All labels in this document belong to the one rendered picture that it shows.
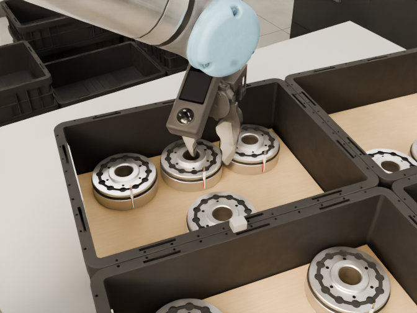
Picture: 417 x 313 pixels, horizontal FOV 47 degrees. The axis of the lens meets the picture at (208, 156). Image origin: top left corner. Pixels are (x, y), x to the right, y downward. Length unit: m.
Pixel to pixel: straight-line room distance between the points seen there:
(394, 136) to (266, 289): 0.42
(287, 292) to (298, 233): 0.08
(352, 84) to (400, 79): 0.12
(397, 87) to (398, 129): 0.11
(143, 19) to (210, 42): 0.06
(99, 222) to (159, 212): 0.09
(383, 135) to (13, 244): 0.70
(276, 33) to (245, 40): 2.74
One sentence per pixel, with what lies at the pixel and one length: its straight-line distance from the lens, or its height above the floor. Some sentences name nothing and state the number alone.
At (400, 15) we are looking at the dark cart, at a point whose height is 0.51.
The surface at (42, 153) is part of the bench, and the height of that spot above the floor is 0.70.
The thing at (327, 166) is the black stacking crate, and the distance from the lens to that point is 0.77.
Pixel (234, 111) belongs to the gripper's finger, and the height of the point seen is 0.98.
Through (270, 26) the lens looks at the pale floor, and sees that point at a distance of 3.29.
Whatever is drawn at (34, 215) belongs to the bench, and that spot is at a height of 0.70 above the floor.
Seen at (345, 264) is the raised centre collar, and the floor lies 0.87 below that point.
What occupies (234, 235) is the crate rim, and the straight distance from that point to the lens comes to 0.59.
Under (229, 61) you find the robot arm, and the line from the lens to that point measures 0.46.
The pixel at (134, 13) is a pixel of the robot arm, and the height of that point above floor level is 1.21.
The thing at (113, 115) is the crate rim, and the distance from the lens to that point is 0.78.
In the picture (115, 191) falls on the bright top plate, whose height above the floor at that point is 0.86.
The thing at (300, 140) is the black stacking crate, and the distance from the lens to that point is 0.83.
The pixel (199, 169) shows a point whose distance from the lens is 0.77.
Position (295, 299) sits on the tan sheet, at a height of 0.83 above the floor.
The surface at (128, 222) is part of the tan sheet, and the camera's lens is 0.74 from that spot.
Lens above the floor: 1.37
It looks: 40 degrees down
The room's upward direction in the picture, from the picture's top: straight up
